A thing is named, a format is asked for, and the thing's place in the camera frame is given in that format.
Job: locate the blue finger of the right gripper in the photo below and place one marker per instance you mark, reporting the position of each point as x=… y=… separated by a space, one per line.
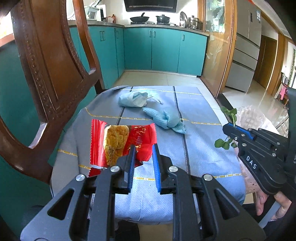
x=236 y=131

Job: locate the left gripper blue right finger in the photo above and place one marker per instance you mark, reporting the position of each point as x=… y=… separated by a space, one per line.
x=157 y=163

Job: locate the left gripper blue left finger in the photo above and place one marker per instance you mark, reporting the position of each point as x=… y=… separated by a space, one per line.
x=128 y=170

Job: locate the red snack wrapper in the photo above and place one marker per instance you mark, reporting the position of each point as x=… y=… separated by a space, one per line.
x=110 y=142

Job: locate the green leafy vegetable sprig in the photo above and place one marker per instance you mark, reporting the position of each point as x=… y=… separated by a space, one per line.
x=230 y=141

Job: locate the light blue twisted cloth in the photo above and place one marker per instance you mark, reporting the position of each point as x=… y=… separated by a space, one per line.
x=166 y=119

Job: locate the blue tablecloth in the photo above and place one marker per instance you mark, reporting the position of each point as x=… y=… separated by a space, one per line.
x=192 y=151

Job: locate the light blue crumpled mask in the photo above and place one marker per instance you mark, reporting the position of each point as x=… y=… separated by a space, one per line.
x=137 y=99

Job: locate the grey refrigerator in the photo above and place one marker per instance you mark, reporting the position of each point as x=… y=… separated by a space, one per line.
x=247 y=45

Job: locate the wooden framed glass door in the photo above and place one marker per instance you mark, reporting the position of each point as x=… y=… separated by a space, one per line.
x=219 y=20

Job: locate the steel stock pot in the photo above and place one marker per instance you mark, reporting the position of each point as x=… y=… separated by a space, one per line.
x=194 y=23

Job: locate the black wok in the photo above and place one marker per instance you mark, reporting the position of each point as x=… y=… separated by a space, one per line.
x=140 y=19

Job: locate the steel pot lid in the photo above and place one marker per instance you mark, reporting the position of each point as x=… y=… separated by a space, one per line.
x=183 y=20

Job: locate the black cooking pot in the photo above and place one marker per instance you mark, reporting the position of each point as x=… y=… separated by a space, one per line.
x=163 y=20

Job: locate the brown bottle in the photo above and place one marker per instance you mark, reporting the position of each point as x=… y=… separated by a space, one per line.
x=113 y=18

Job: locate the brown wooden chair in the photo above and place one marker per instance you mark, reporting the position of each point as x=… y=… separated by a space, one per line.
x=56 y=77

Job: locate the black coffee machine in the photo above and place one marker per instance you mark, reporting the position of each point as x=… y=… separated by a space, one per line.
x=103 y=15

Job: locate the white dish rack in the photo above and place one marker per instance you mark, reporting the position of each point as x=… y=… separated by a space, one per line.
x=91 y=12

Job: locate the black range hood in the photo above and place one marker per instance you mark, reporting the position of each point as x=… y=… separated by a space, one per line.
x=151 y=5

